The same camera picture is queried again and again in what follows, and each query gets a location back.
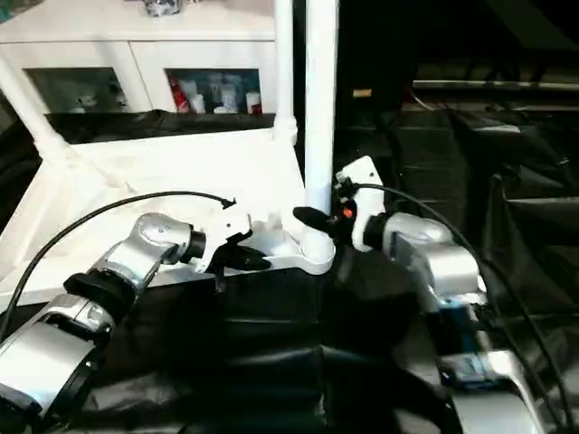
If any white plastic table top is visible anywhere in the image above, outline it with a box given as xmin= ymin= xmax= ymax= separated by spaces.
xmin=0 ymin=125 xmax=337 ymax=309

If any black plastic mat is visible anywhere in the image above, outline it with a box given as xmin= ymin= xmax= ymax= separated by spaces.
xmin=0 ymin=101 xmax=579 ymax=434

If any red bottle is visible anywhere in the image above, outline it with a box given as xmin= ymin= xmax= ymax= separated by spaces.
xmin=170 ymin=76 xmax=190 ymax=114

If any white cabinet with glass doors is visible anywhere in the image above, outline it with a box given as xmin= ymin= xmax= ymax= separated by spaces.
xmin=0 ymin=0 xmax=279 ymax=115

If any dark patterned jar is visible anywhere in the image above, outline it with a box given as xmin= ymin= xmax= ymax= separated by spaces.
xmin=143 ymin=0 xmax=178 ymax=18

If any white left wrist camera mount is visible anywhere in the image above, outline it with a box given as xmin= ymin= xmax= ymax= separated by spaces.
xmin=194 ymin=206 xmax=255 ymax=275

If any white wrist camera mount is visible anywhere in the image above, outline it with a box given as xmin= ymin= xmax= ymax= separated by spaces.
xmin=336 ymin=155 xmax=386 ymax=253
xmin=194 ymin=206 xmax=255 ymax=275

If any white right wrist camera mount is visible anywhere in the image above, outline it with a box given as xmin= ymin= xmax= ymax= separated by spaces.
xmin=336 ymin=155 xmax=386 ymax=253

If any dark metal rail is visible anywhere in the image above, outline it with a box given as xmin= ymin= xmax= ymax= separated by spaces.
xmin=413 ymin=80 xmax=579 ymax=91

